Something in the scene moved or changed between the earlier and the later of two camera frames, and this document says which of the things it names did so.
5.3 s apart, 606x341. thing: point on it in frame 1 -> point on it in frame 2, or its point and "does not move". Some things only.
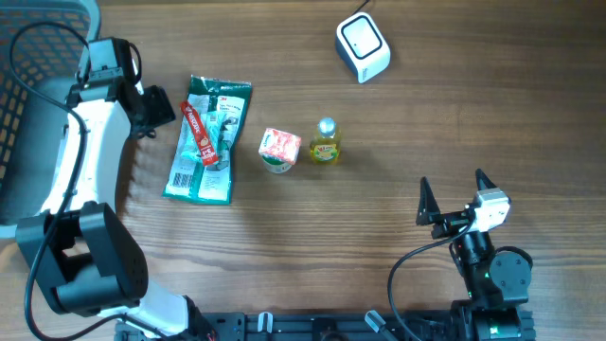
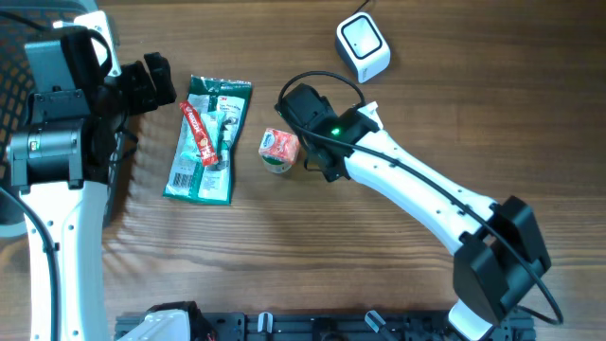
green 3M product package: (202, 167) does not move
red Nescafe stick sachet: (207, 153) does not move
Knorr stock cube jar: (279, 150) does not move
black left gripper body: (156, 112) -> (131, 90)
